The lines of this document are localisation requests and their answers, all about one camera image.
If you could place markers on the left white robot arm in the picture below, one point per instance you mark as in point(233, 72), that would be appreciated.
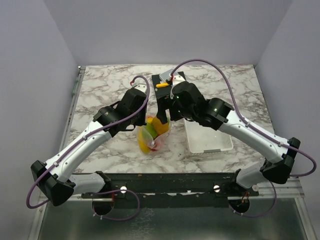
point(55, 177)

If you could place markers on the yellow toy mango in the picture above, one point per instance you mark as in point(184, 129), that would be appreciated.
point(144, 147)

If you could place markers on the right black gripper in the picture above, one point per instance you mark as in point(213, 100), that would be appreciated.
point(164, 103)

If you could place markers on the black cutting board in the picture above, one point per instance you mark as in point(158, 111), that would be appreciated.
point(163, 92)

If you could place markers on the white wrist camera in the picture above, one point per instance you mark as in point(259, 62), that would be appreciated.
point(141, 87)
point(177, 79)

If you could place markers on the white perforated plastic basket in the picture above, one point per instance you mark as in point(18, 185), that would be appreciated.
point(205, 140)

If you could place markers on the grey white rectangular box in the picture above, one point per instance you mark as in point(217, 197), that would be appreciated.
point(167, 76)

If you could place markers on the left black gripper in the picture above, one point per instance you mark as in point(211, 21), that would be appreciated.
point(142, 121)

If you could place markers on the green toy fruit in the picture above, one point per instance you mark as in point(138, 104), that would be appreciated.
point(144, 135)

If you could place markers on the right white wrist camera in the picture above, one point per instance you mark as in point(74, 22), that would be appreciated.
point(177, 79)

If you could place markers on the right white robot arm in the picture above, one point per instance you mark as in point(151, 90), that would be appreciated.
point(278, 152)

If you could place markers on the clear zip top bag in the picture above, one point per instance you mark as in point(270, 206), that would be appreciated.
point(161, 138)

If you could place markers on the yellow handled knife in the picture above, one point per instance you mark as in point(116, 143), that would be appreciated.
point(162, 85)

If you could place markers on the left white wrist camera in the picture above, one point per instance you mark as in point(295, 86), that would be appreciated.
point(141, 87)

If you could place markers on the orange toy pepper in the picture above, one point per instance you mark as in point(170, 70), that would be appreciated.
point(159, 127)

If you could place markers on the green toy pear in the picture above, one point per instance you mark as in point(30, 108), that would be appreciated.
point(150, 129)

